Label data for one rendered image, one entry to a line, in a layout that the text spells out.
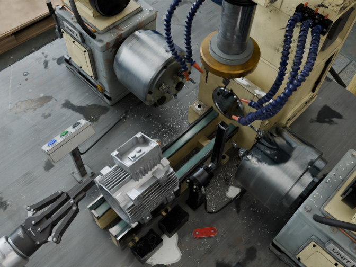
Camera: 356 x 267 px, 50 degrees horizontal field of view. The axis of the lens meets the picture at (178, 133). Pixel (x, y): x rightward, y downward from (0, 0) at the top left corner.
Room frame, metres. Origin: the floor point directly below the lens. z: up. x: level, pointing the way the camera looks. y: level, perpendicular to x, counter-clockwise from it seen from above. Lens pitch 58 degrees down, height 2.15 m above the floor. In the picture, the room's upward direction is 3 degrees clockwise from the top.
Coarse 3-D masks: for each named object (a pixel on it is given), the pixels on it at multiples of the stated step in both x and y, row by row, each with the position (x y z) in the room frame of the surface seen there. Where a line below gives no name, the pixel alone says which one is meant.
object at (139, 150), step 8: (136, 136) 0.64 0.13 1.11; (144, 136) 0.64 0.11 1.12; (128, 144) 0.61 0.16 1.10; (136, 144) 0.62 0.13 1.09; (144, 144) 0.62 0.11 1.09; (120, 152) 0.59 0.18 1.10; (128, 152) 0.59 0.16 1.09; (136, 152) 0.58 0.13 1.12; (144, 152) 0.58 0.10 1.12; (152, 152) 0.57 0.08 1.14; (160, 152) 0.58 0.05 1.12; (120, 160) 0.54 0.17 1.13; (128, 160) 0.56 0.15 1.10; (136, 160) 0.53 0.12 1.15; (144, 160) 0.54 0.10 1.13; (152, 160) 0.55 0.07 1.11; (160, 160) 0.57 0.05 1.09; (128, 168) 0.51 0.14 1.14; (136, 168) 0.52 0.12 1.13; (144, 168) 0.53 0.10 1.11; (136, 176) 0.50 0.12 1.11
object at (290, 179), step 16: (272, 128) 0.66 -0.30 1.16; (288, 128) 0.68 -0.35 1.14; (256, 144) 0.61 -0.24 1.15; (272, 144) 0.60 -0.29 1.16; (288, 144) 0.61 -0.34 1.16; (304, 144) 0.62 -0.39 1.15; (256, 160) 0.56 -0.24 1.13; (272, 160) 0.56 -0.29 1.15; (288, 160) 0.55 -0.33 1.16; (304, 160) 0.55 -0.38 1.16; (320, 160) 0.57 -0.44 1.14; (240, 176) 0.54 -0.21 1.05; (256, 176) 0.52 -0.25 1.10; (272, 176) 0.51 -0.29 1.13; (288, 176) 0.51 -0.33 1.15; (304, 176) 0.51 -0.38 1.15; (256, 192) 0.50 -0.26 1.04; (272, 192) 0.48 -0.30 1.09; (288, 192) 0.47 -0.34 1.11; (304, 192) 0.49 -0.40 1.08; (272, 208) 0.45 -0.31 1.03; (288, 208) 0.45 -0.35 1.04
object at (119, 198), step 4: (164, 160) 0.56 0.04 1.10; (164, 164) 0.55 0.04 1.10; (100, 176) 0.52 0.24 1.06; (96, 180) 0.50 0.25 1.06; (176, 188) 0.52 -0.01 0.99; (120, 196) 0.43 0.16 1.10; (116, 200) 0.43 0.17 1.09; (120, 200) 0.42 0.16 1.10; (132, 224) 0.39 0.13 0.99; (136, 224) 0.39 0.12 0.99
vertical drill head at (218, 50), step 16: (224, 0) 0.81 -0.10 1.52; (224, 16) 0.80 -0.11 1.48; (240, 16) 0.78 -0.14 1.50; (224, 32) 0.79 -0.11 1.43; (240, 32) 0.78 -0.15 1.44; (208, 48) 0.82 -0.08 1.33; (224, 48) 0.78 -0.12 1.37; (240, 48) 0.78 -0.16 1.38; (256, 48) 0.83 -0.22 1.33; (208, 64) 0.76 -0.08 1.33; (224, 64) 0.76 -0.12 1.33; (240, 64) 0.76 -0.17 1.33; (256, 64) 0.77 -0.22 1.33; (224, 80) 0.75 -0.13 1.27
